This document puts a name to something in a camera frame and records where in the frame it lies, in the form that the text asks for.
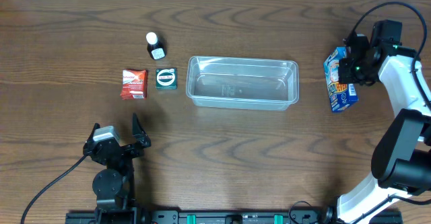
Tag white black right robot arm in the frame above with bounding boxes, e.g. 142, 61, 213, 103
326, 20, 430, 223

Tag red Panadol box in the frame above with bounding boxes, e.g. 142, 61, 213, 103
120, 69, 148, 100

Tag dark syrup bottle white cap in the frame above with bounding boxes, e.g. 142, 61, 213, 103
145, 32, 166, 60

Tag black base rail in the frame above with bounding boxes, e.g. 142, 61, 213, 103
65, 210, 403, 224

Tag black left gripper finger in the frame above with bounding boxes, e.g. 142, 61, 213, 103
132, 113, 147, 140
88, 122, 101, 143

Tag clear plastic container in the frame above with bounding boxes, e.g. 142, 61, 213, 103
186, 56, 299, 111

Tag blue fever patch box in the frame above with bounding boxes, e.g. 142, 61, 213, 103
323, 47, 359, 113

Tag green Zam-Buk box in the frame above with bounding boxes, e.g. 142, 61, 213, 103
156, 68, 178, 90

